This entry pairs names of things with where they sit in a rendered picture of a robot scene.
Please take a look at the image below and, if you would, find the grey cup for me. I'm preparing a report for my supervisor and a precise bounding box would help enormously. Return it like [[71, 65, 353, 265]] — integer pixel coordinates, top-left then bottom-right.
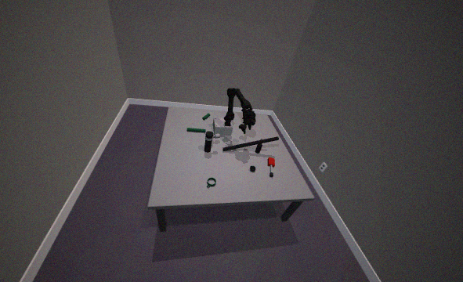
[[205, 134, 220, 141]]

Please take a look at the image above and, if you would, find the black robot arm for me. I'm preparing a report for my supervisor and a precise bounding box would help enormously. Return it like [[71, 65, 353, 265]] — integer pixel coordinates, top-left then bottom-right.
[[224, 88, 256, 126]]

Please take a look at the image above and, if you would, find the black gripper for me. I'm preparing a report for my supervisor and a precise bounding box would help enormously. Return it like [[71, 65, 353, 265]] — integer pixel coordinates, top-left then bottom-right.
[[239, 117, 251, 134]]

